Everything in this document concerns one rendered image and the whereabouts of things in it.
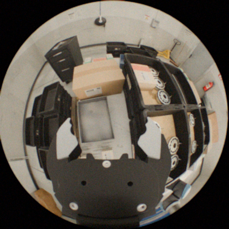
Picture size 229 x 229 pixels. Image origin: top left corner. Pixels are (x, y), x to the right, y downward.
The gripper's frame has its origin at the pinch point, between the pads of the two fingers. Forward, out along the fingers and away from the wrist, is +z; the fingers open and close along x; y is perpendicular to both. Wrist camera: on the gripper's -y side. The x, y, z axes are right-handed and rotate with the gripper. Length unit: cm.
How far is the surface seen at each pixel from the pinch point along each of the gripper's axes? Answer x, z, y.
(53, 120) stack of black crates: -76, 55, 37
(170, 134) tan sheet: 34.9, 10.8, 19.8
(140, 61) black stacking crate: 22, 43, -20
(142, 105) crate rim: 12.4, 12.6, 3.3
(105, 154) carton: -2.8, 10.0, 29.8
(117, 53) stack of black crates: 15, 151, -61
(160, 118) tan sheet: 28.4, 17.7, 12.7
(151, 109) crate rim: 16.0, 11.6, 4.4
